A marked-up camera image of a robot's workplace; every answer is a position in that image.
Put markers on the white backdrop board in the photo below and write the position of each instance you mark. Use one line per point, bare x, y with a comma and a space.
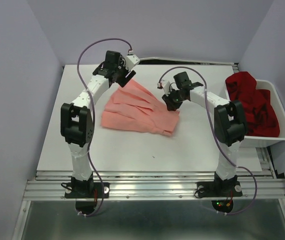
174, 61

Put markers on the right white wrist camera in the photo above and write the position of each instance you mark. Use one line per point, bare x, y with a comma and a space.
164, 85

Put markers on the pink pleated skirt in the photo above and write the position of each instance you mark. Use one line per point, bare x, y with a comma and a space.
134, 108

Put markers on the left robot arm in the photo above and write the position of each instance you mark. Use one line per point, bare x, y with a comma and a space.
77, 124

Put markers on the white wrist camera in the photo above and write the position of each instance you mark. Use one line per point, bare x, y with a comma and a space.
164, 85
131, 61

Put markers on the aluminium rail frame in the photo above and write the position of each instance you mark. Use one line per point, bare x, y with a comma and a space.
152, 180

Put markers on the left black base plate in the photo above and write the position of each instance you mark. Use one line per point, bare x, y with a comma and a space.
96, 193

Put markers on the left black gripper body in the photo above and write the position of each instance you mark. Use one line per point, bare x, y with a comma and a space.
121, 73

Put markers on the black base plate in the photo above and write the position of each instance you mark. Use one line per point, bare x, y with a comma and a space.
96, 193
209, 189

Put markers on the white plastic bin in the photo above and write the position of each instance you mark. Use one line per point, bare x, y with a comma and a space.
263, 142

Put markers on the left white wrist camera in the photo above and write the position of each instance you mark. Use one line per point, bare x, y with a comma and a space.
131, 61

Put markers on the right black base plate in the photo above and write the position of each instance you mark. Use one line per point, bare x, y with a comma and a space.
209, 189

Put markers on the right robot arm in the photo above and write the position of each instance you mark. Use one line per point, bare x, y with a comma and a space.
228, 126

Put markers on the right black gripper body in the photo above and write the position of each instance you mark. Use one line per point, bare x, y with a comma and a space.
176, 95

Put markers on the red skirt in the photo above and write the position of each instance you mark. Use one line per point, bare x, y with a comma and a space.
260, 115

